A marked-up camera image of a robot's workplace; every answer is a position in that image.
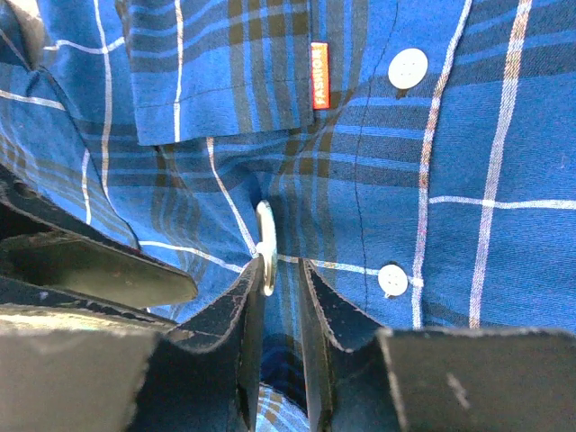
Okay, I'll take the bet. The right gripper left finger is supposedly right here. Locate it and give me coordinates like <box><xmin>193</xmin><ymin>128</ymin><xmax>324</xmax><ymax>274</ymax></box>
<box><xmin>1</xmin><ymin>258</ymin><xmax>265</xmax><ymax>431</ymax></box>

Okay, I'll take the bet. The light blue round brooch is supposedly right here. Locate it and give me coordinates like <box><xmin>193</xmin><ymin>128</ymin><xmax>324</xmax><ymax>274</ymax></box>
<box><xmin>256</xmin><ymin>200</ymin><xmax>278</xmax><ymax>297</ymax></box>

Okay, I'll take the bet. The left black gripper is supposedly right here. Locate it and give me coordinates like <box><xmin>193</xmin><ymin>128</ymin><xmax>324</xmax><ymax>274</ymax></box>
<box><xmin>1</xmin><ymin>167</ymin><xmax>198</xmax><ymax>324</ymax></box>

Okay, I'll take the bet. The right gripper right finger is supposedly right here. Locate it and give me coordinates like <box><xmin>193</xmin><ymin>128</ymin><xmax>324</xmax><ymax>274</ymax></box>
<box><xmin>299</xmin><ymin>259</ymin><xmax>575</xmax><ymax>431</ymax></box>

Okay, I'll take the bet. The blue plaid shirt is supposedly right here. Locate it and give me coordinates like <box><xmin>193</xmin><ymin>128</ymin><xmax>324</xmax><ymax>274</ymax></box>
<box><xmin>1</xmin><ymin>1</ymin><xmax>575</xmax><ymax>431</ymax></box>

